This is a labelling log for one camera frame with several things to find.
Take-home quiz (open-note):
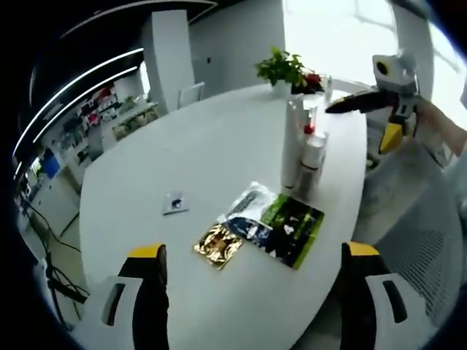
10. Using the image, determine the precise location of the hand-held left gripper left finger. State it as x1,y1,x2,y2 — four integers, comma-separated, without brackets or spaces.
86,242,171,350

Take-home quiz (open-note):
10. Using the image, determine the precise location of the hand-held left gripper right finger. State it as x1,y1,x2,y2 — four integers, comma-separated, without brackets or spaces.
340,240,431,350

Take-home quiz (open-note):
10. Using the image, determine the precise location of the large red-collared skincare pump bottle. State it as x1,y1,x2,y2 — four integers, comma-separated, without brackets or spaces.
302,106,320,138

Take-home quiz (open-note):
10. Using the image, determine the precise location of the white skincare tube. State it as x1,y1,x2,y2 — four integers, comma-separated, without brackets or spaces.
280,97,306,191

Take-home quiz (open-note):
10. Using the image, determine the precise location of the gold skincare sachet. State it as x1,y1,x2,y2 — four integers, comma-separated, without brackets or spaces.
192,222,245,272

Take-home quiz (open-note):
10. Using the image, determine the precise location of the clear skincare sachet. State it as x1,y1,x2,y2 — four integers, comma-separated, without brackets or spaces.
161,189,191,217

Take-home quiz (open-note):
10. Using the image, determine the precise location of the green black skincare sachet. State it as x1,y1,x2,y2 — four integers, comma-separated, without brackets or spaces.
217,180,326,271

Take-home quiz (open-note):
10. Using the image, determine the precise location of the blue storage box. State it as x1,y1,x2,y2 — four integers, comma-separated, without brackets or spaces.
41,149,61,180

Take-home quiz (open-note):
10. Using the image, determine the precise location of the red flower plant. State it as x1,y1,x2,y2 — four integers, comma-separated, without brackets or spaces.
296,72,326,94

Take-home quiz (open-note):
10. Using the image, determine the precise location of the grey mesh office chair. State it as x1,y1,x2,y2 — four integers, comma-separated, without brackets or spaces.
363,159,465,330

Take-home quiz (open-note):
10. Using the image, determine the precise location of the green potted plant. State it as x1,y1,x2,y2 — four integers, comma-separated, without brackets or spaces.
253,46,306,97

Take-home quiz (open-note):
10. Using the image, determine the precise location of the white chair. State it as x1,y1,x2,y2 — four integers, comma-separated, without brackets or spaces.
177,81,206,111

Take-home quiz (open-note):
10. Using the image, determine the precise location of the ceiling light strip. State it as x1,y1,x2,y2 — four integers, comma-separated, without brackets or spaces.
14,47,144,154
20,64,140,161

